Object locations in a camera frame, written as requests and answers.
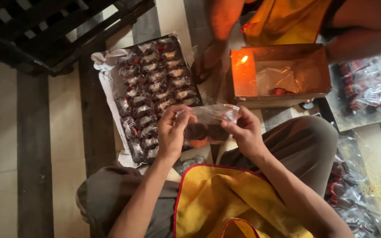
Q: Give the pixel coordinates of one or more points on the person's left hand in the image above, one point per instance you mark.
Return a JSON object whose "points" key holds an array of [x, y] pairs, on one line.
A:
{"points": [[170, 135]]}

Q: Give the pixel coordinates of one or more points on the person's right hand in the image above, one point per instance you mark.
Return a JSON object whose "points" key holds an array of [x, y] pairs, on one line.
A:
{"points": [[249, 135]]}

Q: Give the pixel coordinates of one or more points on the clear packet of dark sweets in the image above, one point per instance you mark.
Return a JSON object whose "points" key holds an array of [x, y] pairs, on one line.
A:
{"points": [[210, 124]]}

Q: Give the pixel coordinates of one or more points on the wrapped dark sweet packet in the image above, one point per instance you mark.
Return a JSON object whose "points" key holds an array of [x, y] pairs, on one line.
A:
{"points": [[188, 163]]}

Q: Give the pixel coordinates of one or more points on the rows of wrapped dark sweets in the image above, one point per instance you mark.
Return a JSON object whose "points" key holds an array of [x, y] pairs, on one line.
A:
{"points": [[154, 92]]}

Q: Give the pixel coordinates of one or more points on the person's grey trousers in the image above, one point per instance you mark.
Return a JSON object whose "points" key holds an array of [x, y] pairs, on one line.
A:
{"points": [[302, 145]]}

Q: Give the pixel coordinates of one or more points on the clear plastic sheet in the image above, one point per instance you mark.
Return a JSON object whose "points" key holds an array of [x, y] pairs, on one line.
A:
{"points": [[278, 79]]}

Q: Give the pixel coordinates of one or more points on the brown cardboard box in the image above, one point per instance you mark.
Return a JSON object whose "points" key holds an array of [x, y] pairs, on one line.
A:
{"points": [[296, 79]]}

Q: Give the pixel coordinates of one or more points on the white tray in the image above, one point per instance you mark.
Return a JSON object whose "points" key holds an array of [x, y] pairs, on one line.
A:
{"points": [[106, 89]]}

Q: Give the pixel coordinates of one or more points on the heap of clear sweet packets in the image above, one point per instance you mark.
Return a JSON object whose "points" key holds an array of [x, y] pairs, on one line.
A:
{"points": [[352, 191]]}

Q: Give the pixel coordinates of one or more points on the grey tray with sweet packets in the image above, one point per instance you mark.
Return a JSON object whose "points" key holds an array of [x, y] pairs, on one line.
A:
{"points": [[368, 89]]}

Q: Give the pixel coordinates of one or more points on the black wooden bench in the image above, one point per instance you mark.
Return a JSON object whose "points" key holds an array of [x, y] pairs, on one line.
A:
{"points": [[38, 33]]}

